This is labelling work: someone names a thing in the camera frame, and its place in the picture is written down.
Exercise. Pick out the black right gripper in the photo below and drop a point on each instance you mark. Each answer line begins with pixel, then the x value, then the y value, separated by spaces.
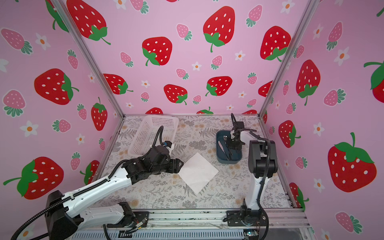
pixel 228 144

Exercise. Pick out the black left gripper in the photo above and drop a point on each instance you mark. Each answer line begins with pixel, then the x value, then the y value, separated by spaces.
pixel 174 163

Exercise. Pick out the teal plastic utensil tray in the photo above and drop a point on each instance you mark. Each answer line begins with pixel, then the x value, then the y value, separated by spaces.
pixel 235 156

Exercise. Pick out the white paper napkin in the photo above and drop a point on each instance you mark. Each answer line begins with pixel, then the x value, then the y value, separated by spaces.
pixel 197 172

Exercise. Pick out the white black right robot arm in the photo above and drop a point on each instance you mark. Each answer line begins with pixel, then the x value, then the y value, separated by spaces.
pixel 262 165

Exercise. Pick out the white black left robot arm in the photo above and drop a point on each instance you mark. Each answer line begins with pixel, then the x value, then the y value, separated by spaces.
pixel 67 213

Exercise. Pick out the white plastic mesh basket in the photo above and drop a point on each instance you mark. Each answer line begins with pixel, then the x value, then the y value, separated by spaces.
pixel 146 133

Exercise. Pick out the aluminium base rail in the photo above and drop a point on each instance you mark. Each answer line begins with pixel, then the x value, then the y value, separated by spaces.
pixel 208 224

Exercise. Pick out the right aluminium corner post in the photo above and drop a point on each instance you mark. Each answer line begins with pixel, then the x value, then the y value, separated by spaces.
pixel 300 30

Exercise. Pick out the aluminium corner frame post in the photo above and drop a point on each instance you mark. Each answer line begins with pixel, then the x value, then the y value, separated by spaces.
pixel 87 54

